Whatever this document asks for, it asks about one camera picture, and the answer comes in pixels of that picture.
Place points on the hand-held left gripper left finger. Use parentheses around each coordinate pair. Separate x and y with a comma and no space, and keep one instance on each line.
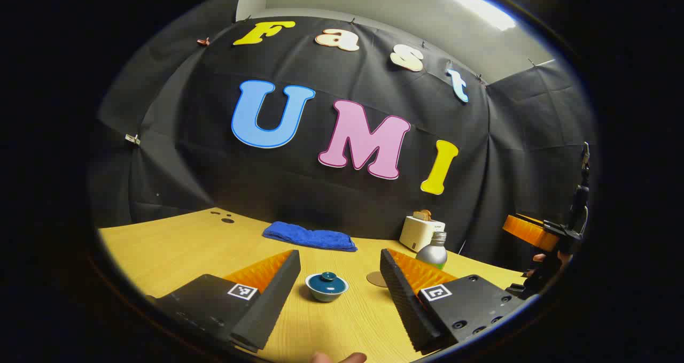
(272,299)

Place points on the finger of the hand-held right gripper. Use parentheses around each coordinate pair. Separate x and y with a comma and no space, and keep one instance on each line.
(526,232)

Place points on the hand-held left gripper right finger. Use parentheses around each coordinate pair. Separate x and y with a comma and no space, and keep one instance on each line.
(406,304)

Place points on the round brown coaster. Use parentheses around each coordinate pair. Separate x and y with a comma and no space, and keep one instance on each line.
(375,279)

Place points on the silver green water bottle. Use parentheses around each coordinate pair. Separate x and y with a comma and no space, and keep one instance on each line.
(432,254)

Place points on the white toaster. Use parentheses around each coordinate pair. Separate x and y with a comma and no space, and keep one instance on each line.
(417,233)

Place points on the blue towel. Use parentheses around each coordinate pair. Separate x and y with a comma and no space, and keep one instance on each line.
(310,237)

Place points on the toast slice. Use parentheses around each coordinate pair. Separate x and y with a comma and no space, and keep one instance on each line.
(423,214)

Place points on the black backdrop cloth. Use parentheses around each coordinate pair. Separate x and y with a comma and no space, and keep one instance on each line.
(299,186)

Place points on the metal clip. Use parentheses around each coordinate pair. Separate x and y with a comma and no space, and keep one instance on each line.
(132,138)

